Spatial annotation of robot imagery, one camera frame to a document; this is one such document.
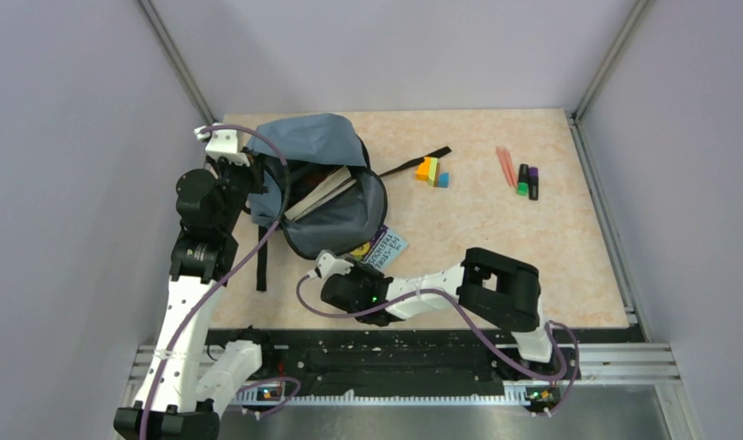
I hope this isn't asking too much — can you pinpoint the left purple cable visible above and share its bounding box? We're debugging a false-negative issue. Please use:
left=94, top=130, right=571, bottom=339
left=137, top=124, right=302, bottom=440

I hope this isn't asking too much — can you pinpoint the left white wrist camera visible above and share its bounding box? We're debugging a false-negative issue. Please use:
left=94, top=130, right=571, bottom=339
left=193, top=123, right=250, bottom=167

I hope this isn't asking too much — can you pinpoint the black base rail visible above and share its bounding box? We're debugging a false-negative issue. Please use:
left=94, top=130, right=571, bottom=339
left=224, top=327, right=582, bottom=402

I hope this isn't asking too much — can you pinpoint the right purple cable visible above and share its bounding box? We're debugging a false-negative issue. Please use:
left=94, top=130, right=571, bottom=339
left=295, top=274, right=581, bottom=417

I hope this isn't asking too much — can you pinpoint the blue cover Crusoe book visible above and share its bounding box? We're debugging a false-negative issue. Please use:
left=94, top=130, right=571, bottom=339
left=284, top=167, right=356, bottom=221

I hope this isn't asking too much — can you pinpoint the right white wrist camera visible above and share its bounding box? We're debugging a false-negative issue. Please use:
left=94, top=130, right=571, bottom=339
left=307, top=249, right=355, bottom=280

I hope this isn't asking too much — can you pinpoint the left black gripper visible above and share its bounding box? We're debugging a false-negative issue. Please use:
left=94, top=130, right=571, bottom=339
left=206, top=145, right=268, bottom=232

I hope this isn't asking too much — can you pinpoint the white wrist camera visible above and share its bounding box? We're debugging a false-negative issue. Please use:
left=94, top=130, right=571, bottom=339
left=307, top=249, right=355, bottom=280
left=193, top=123, right=250, bottom=167

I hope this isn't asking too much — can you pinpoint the coloured sticky note stack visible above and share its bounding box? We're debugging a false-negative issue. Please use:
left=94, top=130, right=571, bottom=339
left=415, top=157, right=450, bottom=188

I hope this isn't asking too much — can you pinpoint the blue student backpack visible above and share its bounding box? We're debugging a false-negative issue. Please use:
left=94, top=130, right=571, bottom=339
left=245, top=113, right=453, bottom=292

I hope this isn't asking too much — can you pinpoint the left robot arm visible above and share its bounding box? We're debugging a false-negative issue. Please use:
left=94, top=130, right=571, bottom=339
left=113, top=159, right=277, bottom=439

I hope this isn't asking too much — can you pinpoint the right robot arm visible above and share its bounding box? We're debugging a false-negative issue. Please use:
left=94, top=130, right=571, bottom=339
left=309, top=247, right=557, bottom=378

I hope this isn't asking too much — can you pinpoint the purple highlighter marker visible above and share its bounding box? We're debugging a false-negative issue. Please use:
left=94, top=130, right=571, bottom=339
left=528, top=167, right=540, bottom=201

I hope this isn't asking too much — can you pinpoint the green highlighter marker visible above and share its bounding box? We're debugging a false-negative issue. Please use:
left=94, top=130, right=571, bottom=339
left=517, top=163, right=529, bottom=196

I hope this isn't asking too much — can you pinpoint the teal small book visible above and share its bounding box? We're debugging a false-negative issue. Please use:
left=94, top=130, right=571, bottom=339
left=349, top=225, right=409, bottom=271

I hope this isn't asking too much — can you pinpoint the purple cable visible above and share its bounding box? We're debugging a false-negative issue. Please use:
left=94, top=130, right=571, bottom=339
left=295, top=274, right=581, bottom=417
left=137, top=124, right=302, bottom=440

